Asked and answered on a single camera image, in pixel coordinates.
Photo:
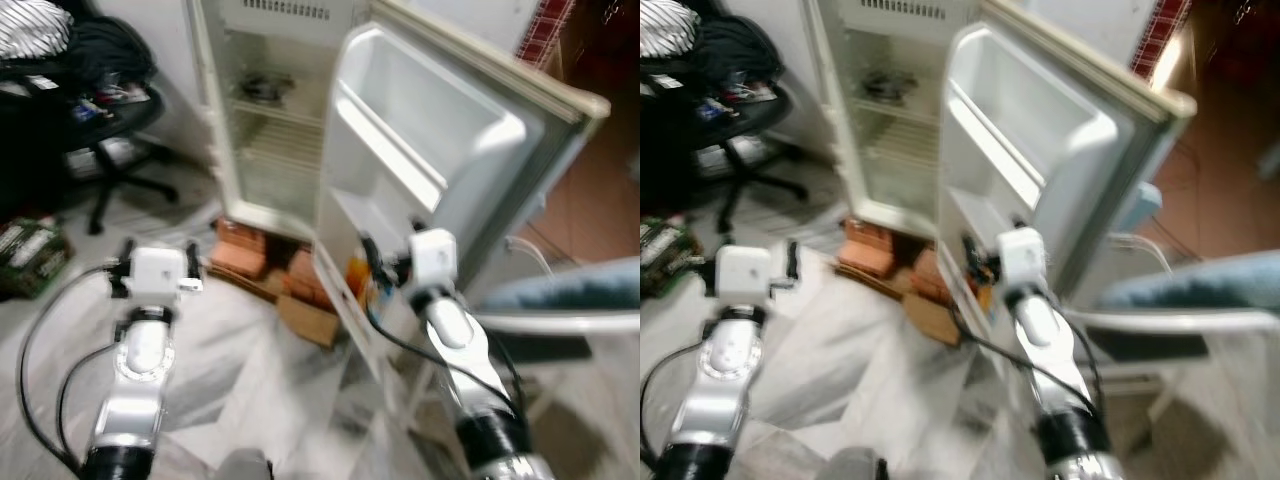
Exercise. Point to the black garment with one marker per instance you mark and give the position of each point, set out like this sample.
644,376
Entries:
112,50
745,50

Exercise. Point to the light blue jeans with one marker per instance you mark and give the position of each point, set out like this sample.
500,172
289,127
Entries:
1200,280
580,285

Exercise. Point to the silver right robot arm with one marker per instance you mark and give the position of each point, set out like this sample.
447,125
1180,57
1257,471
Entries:
460,335
1040,330

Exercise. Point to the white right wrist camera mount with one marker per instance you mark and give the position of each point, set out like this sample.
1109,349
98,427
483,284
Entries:
435,260
1022,258

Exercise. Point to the black white striped cloth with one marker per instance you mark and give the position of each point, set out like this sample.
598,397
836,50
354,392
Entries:
665,25
30,28

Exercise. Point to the black office chair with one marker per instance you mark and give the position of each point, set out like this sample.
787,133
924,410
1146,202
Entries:
110,135
745,135

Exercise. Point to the green printed carton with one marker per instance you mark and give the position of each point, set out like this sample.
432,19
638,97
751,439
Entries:
30,258
668,255

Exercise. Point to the brown cardboard piece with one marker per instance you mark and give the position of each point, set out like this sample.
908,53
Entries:
308,322
930,320

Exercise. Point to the dark dish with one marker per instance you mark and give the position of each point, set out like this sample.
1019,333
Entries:
268,88
892,86

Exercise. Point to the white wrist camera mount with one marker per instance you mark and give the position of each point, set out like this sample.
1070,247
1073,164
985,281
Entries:
1022,258
435,260
158,272
745,272

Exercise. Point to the red tiled column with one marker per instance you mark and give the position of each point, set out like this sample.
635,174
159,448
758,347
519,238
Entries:
545,30
1160,30

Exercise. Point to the white-lined fridge door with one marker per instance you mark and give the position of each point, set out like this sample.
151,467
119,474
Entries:
1040,110
430,110

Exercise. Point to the orange bottle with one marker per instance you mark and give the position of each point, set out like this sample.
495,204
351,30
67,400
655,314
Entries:
355,280
985,296

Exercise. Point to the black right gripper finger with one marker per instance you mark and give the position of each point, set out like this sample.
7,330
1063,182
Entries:
370,262
969,254

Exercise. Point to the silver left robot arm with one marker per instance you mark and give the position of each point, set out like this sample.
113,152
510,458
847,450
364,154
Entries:
720,370
135,380

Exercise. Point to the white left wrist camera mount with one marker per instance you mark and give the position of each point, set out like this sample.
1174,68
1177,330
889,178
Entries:
745,272
158,272

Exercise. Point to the light blue plastic chair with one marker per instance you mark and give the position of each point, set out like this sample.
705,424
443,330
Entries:
1148,205

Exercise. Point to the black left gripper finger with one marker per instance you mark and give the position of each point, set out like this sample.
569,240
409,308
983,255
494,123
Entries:
711,276
793,265
121,278
193,260

